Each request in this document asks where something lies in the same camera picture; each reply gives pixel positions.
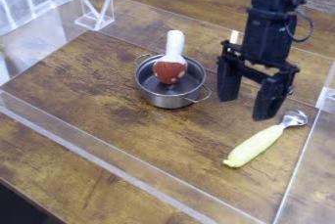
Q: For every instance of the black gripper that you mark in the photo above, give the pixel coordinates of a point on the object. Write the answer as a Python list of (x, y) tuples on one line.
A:
[(234, 65)]

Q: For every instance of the small steel pot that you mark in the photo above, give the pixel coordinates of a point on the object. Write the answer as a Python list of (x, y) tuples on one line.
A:
[(171, 96)]

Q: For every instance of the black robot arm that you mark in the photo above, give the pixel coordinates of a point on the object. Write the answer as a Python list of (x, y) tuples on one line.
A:
[(259, 58)]

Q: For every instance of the red white toy mushroom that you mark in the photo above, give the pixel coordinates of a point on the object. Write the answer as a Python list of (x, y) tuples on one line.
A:
[(170, 67)]

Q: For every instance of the clear acrylic bracket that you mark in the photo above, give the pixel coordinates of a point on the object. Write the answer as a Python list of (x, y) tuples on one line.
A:
[(92, 19)]

